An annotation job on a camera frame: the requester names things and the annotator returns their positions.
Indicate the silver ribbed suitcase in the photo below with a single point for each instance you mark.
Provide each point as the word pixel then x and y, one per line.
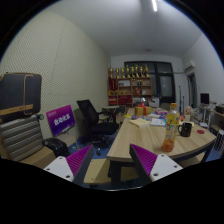
pixel 20 138

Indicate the dark window door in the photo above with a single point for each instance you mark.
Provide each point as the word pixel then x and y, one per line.
pixel 162 78

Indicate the wooden conference table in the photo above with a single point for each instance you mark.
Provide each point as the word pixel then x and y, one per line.
pixel 151 138

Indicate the black mug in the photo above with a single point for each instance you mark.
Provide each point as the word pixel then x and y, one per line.
pixel 185 129

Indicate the white book on table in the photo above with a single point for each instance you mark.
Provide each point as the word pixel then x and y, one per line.
pixel 158 122

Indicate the orange drink plastic bottle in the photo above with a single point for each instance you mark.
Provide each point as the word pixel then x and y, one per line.
pixel 172 122

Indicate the computer monitor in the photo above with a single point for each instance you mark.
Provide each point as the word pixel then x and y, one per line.
pixel 204 98

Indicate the dark blue suitcase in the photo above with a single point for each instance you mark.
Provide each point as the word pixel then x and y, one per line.
pixel 20 95

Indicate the yellow gift box red ribbon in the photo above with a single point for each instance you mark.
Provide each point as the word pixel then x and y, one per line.
pixel 142 110

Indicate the wall air conditioner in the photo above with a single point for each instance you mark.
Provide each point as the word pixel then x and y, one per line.
pixel 189 66

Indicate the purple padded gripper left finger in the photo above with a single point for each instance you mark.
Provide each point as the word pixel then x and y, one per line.
pixel 73 167

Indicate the yellow notepad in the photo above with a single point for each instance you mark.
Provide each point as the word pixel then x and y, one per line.
pixel 139 122

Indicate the black bag on floor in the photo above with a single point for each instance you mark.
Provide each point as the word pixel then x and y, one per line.
pixel 57 146

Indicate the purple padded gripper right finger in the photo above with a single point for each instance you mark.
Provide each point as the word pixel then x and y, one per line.
pixel 151 167

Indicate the red round coaster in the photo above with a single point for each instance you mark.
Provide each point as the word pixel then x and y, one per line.
pixel 200 131

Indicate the red wooden shelf unit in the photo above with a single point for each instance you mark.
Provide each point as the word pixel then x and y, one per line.
pixel 129 91

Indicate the black office chair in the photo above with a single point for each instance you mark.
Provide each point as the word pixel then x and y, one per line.
pixel 96 130

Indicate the purple sign board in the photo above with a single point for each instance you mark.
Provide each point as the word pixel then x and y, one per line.
pixel 60 119

